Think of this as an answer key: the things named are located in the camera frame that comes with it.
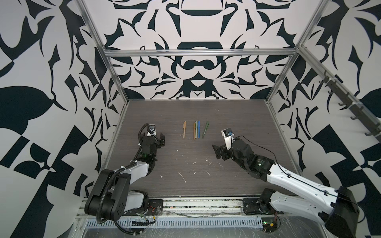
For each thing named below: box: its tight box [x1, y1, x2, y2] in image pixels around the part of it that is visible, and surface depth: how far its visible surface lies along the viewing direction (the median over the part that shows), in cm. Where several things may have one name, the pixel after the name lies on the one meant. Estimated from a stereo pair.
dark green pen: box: [201, 120, 210, 139], surface depth 104 cm
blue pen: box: [197, 120, 201, 139], surface depth 104 cm
